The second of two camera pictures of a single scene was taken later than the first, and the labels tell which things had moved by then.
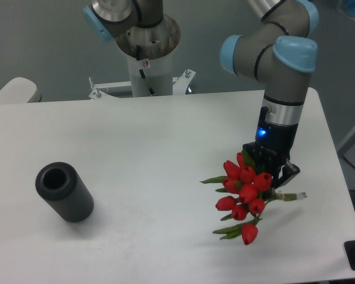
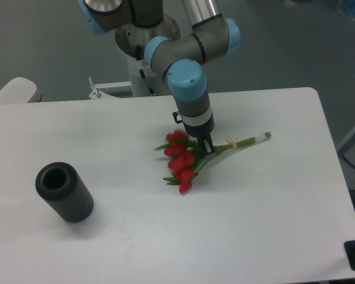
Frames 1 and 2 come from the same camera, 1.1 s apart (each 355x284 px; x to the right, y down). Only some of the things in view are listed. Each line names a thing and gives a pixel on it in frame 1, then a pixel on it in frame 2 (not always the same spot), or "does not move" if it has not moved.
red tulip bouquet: x=252 y=189 to x=185 y=158
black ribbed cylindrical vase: x=61 y=185 does not move
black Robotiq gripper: x=273 y=145 to x=201 y=132
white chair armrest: x=17 y=90 does not move
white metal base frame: x=181 y=84 does not move
